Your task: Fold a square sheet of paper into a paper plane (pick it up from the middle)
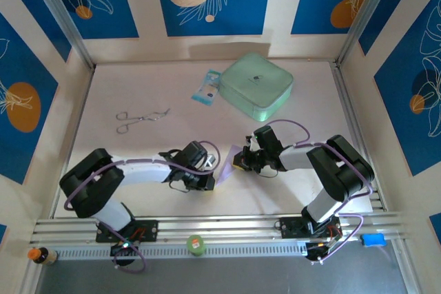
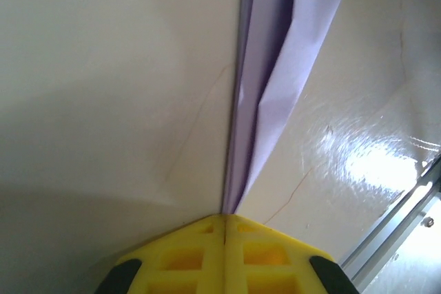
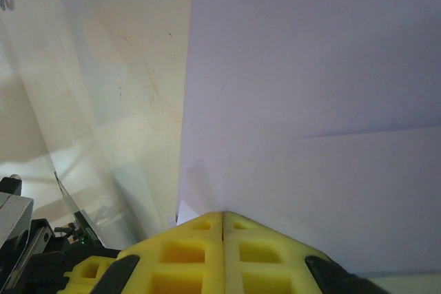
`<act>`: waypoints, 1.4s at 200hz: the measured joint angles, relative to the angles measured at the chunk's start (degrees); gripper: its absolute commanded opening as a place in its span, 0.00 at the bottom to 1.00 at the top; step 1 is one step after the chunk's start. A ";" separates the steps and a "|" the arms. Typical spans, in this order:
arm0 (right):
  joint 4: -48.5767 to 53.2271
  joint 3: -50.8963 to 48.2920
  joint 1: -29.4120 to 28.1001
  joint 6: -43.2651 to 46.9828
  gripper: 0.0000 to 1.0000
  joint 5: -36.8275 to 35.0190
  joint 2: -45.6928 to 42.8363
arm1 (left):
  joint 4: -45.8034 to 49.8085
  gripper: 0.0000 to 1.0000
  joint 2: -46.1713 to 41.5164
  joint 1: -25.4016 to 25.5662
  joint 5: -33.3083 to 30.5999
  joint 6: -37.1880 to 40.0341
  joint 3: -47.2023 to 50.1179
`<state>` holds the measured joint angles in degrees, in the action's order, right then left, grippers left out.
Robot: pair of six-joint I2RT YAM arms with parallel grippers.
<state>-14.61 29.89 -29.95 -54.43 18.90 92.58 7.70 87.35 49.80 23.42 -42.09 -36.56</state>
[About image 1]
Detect green round tape roll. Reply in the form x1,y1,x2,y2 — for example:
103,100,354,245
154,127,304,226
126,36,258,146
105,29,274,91
186,234,207,258

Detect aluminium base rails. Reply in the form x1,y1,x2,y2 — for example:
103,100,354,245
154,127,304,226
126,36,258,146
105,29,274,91
30,211,413,245

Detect metal forceps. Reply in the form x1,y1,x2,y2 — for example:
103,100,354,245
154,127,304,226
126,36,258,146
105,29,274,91
116,108,172,135

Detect blue box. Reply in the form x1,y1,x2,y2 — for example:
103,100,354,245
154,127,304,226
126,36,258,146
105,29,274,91
360,233,386,249

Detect aluminium corner post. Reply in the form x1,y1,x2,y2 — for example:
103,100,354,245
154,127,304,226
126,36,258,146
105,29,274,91
336,0,397,67
25,0,96,71

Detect aluminium side rail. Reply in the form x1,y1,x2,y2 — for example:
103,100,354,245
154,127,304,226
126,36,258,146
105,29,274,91
330,61,386,212
50,66,96,219

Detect slotted cable duct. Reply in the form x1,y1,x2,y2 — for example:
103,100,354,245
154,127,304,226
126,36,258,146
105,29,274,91
51,242,309,261

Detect blue wipes packet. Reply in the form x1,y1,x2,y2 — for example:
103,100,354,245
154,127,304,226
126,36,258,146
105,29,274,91
191,69,222,106

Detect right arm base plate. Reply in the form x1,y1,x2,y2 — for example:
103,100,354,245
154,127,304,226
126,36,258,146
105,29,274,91
278,216,342,240

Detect brown bottle orange cap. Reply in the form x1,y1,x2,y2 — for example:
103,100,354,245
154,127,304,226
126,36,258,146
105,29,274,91
27,246,59,266

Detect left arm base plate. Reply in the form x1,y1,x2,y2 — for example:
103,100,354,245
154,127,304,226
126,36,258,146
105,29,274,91
95,220,159,243

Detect mint green zipper case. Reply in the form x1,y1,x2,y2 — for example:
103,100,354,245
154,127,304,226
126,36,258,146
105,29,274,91
218,52,295,123

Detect black electronics board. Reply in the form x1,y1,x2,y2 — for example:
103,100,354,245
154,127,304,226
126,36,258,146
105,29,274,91
305,238,344,262
110,240,136,257

